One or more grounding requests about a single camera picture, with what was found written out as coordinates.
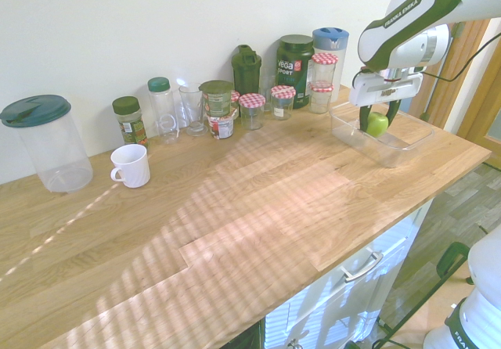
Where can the green apple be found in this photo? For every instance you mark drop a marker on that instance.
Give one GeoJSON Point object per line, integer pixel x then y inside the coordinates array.
{"type": "Point", "coordinates": [376, 126]}

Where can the dark green shaker bottle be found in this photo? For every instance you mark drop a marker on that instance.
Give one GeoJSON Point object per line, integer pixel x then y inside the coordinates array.
{"type": "Point", "coordinates": [246, 71]}

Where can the spice jar with dark lid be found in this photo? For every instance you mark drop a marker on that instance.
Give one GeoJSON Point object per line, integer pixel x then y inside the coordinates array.
{"type": "Point", "coordinates": [131, 126]}

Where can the Vega Sport protein tub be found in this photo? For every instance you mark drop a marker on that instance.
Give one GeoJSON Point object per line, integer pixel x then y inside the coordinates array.
{"type": "Point", "coordinates": [293, 67]}

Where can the labelled jar red checkered lid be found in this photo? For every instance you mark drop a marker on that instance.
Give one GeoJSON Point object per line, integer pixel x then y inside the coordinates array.
{"type": "Point", "coordinates": [282, 104]}

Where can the tall clear drinking glass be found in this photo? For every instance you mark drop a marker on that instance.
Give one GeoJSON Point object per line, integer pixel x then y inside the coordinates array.
{"type": "Point", "coordinates": [193, 110]}

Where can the clear bottle with green lid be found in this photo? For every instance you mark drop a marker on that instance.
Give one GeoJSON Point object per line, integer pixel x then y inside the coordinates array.
{"type": "Point", "coordinates": [164, 110]}

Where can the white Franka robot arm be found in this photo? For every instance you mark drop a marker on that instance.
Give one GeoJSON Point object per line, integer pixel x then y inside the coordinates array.
{"type": "Point", "coordinates": [395, 32]}

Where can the small jar red checkered lid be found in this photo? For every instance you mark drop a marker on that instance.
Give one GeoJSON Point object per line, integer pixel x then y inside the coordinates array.
{"type": "Point", "coordinates": [235, 100]}

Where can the clear pitcher with blue lid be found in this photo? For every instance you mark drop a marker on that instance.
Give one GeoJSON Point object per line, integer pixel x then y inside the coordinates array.
{"type": "Point", "coordinates": [330, 42]}

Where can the glass jar red checkered lid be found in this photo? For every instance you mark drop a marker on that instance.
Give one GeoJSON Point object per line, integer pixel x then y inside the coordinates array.
{"type": "Point", "coordinates": [324, 71]}
{"type": "Point", "coordinates": [320, 100]}
{"type": "Point", "coordinates": [251, 112]}

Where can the wooden door frame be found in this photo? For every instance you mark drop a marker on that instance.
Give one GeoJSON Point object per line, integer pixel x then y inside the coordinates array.
{"type": "Point", "coordinates": [469, 71]}

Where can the white kitchen cabinet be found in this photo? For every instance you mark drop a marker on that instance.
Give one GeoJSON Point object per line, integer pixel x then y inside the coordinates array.
{"type": "Point", "coordinates": [332, 298]}

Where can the white ceramic mug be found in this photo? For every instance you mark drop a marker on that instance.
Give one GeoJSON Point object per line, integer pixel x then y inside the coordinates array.
{"type": "Point", "coordinates": [133, 167]}

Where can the clear rectangular plastic container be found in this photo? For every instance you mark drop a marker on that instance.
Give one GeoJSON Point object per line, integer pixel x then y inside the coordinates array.
{"type": "Point", "coordinates": [399, 145]}

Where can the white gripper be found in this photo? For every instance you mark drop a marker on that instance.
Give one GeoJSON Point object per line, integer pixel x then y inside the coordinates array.
{"type": "Point", "coordinates": [375, 91]}

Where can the large clear dark-lidded pitcher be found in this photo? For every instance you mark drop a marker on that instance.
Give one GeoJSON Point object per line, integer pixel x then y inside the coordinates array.
{"type": "Point", "coordinates": [51, 149]}

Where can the red and white yogurt cup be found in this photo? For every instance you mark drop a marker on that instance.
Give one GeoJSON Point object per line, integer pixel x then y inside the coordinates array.
{"type": "Point", "coordinates": [222, 127]}

